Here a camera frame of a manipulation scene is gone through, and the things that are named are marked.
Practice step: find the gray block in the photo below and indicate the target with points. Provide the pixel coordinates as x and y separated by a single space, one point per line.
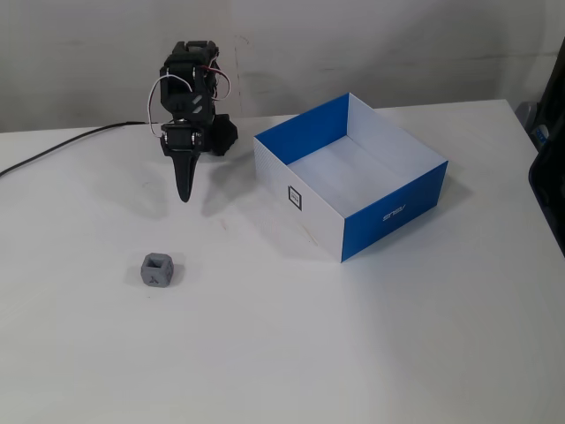
154 278

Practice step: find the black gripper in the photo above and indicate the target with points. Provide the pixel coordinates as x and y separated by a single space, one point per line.
181 138

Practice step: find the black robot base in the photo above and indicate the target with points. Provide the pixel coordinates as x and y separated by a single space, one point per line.
225 134

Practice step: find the white and blue cardboard box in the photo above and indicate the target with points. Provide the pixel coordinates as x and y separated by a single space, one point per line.
309 199

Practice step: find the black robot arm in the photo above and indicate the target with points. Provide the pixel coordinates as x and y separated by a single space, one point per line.
176 95

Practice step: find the black solid-back office chair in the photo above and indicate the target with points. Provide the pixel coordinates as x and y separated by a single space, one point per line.
552 199

